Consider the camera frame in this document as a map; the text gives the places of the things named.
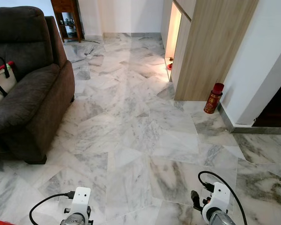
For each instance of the dark brown fabric sofa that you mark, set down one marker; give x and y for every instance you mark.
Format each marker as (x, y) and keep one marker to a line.
(28, 89)

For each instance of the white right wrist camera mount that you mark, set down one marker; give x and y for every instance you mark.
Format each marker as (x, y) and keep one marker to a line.
(219, 197)

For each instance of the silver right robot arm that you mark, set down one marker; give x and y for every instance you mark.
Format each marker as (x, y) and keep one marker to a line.
(222, 219)

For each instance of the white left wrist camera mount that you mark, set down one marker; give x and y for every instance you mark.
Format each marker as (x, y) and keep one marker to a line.
(80, 199)

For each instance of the tall light wood cabinet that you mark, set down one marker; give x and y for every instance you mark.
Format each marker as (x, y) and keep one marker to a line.
(210, 51)

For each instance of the red and gold canister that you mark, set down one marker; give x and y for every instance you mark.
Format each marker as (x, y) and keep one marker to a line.
(212, 101)

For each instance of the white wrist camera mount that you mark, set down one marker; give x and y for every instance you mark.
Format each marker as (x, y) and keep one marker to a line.
(219, 197)
(80, 199)

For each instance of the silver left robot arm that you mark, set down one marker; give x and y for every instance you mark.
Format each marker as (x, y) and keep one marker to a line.
(75, 219)

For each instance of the small red ornament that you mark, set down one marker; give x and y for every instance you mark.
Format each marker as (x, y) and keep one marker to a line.
(169, 65)

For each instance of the dark wooden side table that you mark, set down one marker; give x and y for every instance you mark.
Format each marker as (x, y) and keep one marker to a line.
(68, 7)

